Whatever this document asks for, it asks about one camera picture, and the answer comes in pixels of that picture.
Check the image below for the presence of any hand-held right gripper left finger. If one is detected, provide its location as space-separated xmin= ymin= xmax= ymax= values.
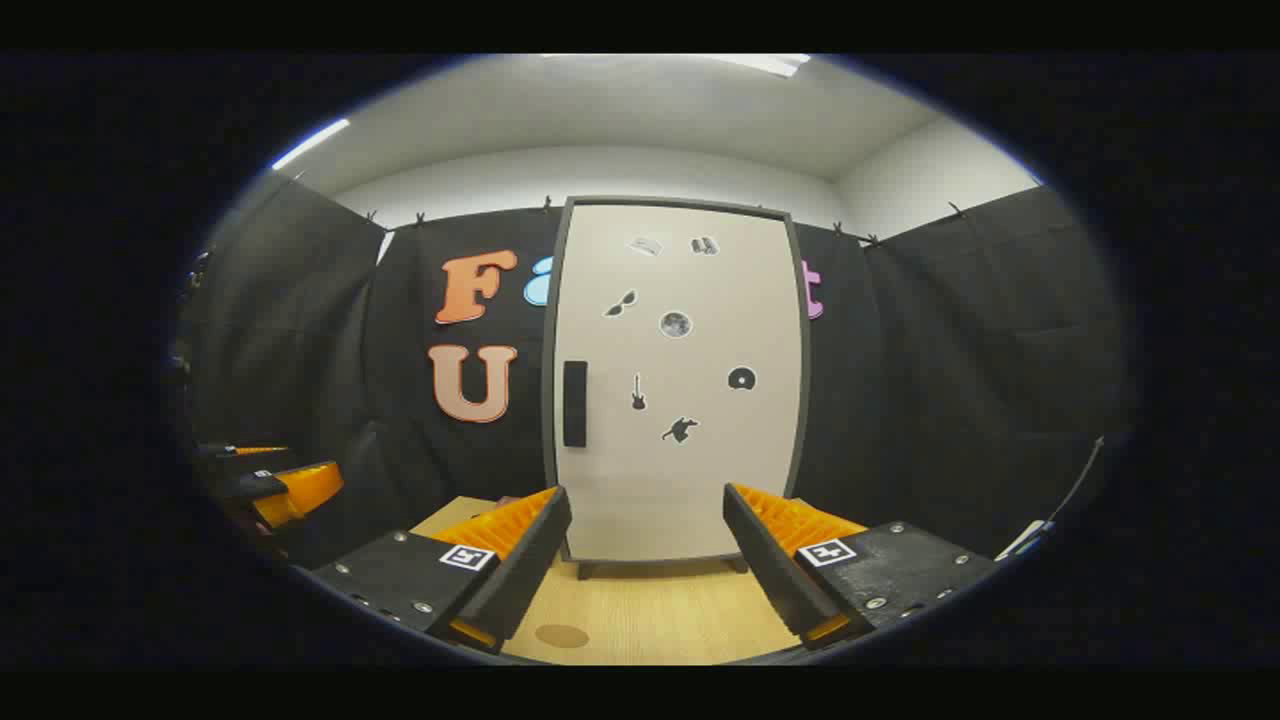
xmin=312 ymin=486 xmax=573 ymax=656

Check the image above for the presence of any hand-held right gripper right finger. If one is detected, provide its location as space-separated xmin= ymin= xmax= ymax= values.
xmin=723 ymin=483 xmax=998 ymax=651

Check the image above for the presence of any grey cabinet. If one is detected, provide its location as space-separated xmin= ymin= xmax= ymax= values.
xmin=541 ymin=195 xmax=813 ymax=581

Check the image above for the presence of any black cabinet door handle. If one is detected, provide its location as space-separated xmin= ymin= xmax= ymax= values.
xmin=563 ymin=361 xmax=589 ymax=448

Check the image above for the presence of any black backdrop cloth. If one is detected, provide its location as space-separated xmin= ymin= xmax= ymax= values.
xmin=175 ymin=175 xmax=1136 ymax=571

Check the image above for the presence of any white power strip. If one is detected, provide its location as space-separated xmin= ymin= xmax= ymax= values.
xmin=995 ymin=518 xmax=1056 ymax=563

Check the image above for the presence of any long ceiling light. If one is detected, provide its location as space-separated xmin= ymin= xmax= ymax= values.
xmin=270 ymin=118 xmax=353 ymax=171

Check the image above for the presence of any thin dark cable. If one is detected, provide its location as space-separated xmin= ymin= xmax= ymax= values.
xmin=1045 ymin=435 xmax=1107 ymax=526

